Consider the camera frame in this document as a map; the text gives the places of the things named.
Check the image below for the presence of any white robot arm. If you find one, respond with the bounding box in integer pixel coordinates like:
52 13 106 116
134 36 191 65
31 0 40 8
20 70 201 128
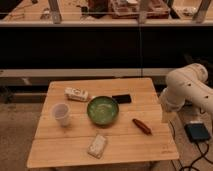
159 63 213 121

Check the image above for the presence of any black power box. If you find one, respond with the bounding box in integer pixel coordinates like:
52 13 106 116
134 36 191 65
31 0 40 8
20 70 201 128
184 123 211 142

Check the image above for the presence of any black smartphone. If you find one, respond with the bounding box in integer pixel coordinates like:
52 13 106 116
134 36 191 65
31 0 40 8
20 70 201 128
113 94 132 104

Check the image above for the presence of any green bowl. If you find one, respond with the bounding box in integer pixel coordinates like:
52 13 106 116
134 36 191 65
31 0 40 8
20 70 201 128
87 96 119 126

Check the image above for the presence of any wooden table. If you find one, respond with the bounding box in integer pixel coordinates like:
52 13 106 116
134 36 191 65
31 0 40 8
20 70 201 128
26 77 180 169

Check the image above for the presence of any white lying bottle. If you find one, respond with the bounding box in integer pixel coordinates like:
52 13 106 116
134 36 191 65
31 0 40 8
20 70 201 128
65 87 90 102

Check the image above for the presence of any translucent plastic cup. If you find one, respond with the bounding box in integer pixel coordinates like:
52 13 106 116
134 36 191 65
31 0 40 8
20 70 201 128
51 103 70 127

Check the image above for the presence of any wooden tray with clutter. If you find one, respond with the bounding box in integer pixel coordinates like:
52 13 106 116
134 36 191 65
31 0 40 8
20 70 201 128
109 0 170 19

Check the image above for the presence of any black cable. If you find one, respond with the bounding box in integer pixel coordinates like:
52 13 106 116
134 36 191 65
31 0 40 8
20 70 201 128
169 120 213 171

